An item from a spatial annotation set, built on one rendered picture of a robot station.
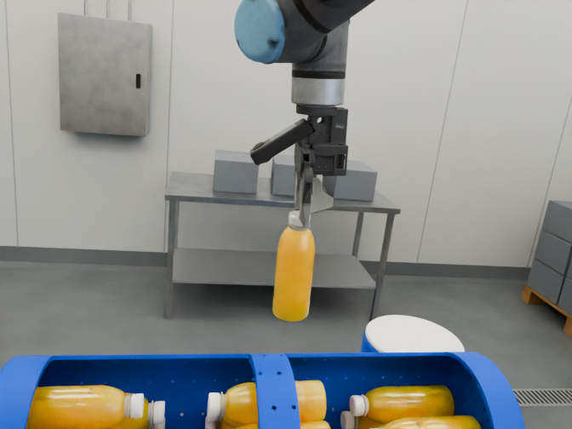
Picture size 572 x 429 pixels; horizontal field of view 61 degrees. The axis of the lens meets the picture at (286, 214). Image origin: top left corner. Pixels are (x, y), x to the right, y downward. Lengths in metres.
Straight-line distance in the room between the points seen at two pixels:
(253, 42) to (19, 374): 0.62
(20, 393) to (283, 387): 0.40
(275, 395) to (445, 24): 3.89
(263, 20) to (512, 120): 4.21
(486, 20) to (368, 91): 1.12
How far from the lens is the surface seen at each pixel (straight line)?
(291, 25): 0.69
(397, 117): 4.32
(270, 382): 0.86
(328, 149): 0.84
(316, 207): 0.86
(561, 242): 4.53
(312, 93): 0.81
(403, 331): 1.51
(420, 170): 4.48
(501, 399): 1.00
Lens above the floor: 1.73
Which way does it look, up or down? 16 degrees down
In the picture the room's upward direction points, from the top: 6 degrees clockwise
